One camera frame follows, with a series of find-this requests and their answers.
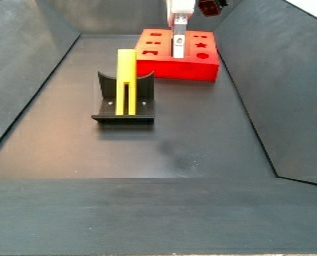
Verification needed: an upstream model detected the black curved regrasp stand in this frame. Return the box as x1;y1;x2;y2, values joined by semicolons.
91;73;155;125

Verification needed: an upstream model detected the red fixture block with holes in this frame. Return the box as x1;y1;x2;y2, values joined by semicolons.
132;28;220;83

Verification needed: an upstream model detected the yellow square-circle peg object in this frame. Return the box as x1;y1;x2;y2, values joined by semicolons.
115;49;136;115

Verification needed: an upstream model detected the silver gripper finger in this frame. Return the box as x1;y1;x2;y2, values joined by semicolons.
172;16;187;59

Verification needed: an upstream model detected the white and silver gripper body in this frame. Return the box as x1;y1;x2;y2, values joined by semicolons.
166;0;195;26

